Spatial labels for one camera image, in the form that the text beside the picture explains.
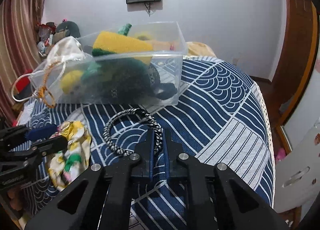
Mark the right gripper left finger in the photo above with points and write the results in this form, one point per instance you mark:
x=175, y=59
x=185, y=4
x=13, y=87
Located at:
x=100, y=198

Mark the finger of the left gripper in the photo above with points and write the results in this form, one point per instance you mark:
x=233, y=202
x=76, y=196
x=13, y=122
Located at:
x=50, y=146
x=36, y=134

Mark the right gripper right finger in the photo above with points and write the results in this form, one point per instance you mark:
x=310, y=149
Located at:
x=216, y=197

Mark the yellow floral cloth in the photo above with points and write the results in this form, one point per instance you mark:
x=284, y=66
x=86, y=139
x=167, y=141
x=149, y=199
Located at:
x=66, y=165

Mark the yellow white felt doll head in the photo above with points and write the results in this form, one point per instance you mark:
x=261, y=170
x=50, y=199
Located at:
x=70, y=79

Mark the black chain-pattern hat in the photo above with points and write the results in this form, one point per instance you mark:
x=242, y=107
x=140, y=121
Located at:
x=125, y=81

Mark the yellow green sponge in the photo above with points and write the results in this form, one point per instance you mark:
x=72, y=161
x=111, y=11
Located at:
x=108, y=43

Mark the clear plastic storage box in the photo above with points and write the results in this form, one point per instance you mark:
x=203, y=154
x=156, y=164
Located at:
x=169, y=48

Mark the green knitted glove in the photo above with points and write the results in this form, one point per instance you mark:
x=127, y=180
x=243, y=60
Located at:
x=124, y=30

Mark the grey green plush toy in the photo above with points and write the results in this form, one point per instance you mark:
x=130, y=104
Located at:
x=71, y=28

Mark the striped brown curtain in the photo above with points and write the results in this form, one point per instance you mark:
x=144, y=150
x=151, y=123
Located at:
x=19, y=19

